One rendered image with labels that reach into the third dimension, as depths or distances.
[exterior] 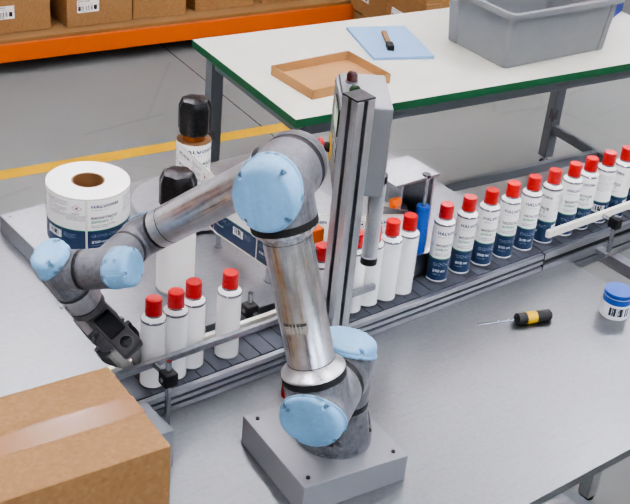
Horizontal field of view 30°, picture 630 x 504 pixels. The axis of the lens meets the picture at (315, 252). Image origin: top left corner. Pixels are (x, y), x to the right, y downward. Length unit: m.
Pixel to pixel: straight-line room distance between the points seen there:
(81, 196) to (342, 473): 0.98
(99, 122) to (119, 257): 3.56
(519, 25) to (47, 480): 2.95
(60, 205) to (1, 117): 2.89
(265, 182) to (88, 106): 3.98
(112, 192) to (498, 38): 2.01
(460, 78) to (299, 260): 2.43
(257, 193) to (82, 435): 0.48
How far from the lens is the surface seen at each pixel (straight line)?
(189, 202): 2.15
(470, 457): 2.44
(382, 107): 2.26
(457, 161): 5.56
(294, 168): 1.90
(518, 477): 2.42
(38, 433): 1.96
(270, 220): 1.90
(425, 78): 4.27
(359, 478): 2.27
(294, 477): 2.22
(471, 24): 4.55
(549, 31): 4.54
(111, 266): 2.12
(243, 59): 4.27
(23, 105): 5.84
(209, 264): 2.85
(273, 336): 2.61
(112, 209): 2.85
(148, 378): 2.42
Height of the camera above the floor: 2.36
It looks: 30 degrees down
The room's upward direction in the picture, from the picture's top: 6 degrees clockwise
